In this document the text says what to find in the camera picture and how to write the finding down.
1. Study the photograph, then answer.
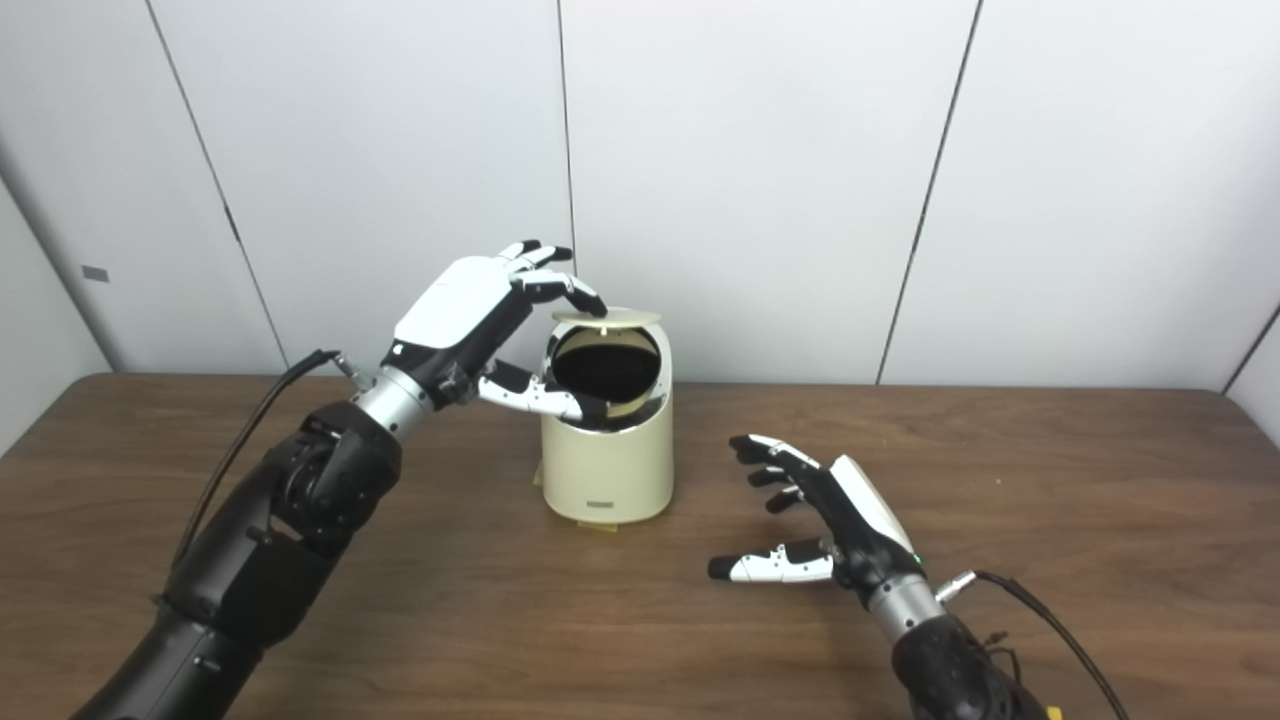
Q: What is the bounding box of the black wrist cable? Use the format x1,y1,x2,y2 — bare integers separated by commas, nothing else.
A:
935,570,1131,720
170,348,376,571

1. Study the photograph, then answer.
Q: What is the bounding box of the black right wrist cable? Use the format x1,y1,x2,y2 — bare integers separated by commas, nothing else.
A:
935,570,1131,720

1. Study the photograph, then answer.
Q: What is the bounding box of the cream-colored round bin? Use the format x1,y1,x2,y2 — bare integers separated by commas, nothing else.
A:
540,310,675,524

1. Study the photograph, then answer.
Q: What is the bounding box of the cream round bin lid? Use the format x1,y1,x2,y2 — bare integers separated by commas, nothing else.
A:
552,308,663,327

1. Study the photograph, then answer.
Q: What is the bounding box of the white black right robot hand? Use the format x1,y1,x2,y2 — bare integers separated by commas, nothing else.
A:
708,434,926,601

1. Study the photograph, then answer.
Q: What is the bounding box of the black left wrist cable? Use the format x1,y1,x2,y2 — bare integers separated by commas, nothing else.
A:
170,348,376,571

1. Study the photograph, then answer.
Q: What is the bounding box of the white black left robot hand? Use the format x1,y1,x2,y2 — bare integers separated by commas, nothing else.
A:
380,240,609,423

